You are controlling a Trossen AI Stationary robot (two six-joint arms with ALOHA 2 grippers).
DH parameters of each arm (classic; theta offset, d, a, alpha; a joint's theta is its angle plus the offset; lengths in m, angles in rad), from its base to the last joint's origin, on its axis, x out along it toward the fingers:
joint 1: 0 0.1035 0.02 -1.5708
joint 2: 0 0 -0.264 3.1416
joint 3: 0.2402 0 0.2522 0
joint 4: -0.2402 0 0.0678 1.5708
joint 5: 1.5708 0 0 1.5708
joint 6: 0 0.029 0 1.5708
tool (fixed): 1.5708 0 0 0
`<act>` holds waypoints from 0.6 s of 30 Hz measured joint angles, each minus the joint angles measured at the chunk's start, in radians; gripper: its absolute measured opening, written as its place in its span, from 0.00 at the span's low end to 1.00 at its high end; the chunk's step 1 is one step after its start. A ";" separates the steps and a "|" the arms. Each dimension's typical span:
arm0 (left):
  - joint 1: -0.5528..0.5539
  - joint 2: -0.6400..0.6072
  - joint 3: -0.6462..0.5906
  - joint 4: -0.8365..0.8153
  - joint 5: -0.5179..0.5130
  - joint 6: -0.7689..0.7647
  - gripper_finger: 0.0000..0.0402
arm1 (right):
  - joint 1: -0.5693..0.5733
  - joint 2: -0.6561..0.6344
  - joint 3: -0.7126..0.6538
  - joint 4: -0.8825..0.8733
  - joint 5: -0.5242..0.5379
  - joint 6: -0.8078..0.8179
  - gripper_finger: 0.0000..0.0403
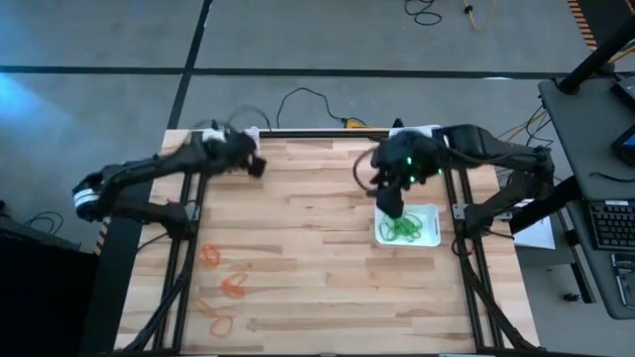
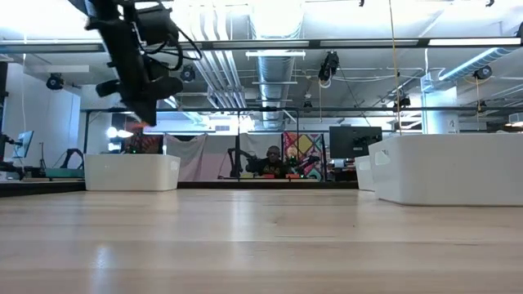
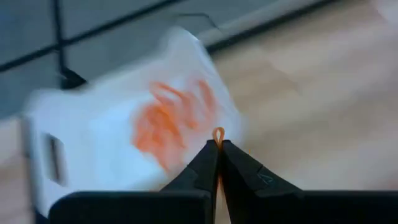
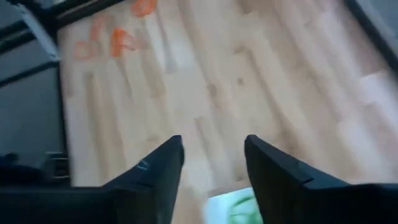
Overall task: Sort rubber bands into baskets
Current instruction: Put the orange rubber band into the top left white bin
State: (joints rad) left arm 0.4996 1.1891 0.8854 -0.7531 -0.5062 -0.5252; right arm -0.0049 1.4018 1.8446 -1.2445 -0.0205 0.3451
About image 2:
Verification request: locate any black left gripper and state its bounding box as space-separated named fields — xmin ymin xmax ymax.
xmin=86 ymin=18 xmax=184 ymax=127

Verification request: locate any white plastic basket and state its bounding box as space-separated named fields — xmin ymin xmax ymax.
xmin=368 ymin=133 xmax=523 ymax=207
xmin=354 ymin=154 xmax=375 ymax=192
xmin=84 ymin=154 xmax=181 ymax=192

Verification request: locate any dark red patterned tapestry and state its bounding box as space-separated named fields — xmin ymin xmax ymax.
xmin=122 ymin=133 xmax=164 ymax=155

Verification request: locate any grey cloth curtain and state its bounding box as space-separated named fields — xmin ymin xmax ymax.
xmin=164 ymin=132 xmax=284 ymax=183

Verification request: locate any teal background bench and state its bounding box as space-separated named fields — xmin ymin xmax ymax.
xmin=44 ymin=166 xmax=86 ymax=180

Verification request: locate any small tilted monitor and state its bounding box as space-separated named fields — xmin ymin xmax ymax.
xmin=11 ymin=130 xmax=35 ymax=159

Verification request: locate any person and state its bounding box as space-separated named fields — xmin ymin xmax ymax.
xmin=255 ymin=145 xmax=293 ymax=180

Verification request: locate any black overhead crossbar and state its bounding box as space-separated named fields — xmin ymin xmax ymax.
xmin=0 ymin=38 xmax=523 ymax=54

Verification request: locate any colourful patterned tapestry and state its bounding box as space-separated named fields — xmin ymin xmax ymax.
xmin=282 ymin=130 xmax=328 ymax=181

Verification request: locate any black computer monitor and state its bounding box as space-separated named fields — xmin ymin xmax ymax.
xmin=329 ymin=125 xmax=384 ymax=160

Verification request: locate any white building pillar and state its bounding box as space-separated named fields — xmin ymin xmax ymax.
xmin=420 ymin=75 xmax=461 ymax=135

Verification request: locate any black ceiling cable reel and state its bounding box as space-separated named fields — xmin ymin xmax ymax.
xmin=473 ymin=65 xmax=494 ymax=81
xmin=317 ymin=51 xmax=341 ymax=89
xmin=392 ymin=94 xmax=412 ymax=114
xmin=45 ymin=73 xmax=65 ymax=91
xmin=179 ymin=64 xmax=197 ymax=83

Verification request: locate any black background workstation frame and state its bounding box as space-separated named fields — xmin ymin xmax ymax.
xmin=80 ymin=106 xmax=523 ymax=183

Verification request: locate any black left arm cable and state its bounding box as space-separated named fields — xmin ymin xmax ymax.
xmin=138 ymin=24 xmax=203 ymax=73

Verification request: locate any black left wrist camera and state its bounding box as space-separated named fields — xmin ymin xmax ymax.
xmin=136 ymin=3 xmax=181 ymax=46

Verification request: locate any black aluminium table frame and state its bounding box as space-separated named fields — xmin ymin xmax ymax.
xmin=0 ymin=180 xmax=360 ymax=194

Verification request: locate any silver ventilation duct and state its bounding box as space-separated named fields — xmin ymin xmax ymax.
xmin=249 ymin=0 xmax=306 ymax=131

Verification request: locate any yellow hanging cord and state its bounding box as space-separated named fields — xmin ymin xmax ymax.
xmin=387 ymin=0 xmax=404 ymax=136

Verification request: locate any blue flexible duct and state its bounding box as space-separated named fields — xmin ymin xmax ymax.
xmin=439 ymin=47 xmax=514 ymax=82

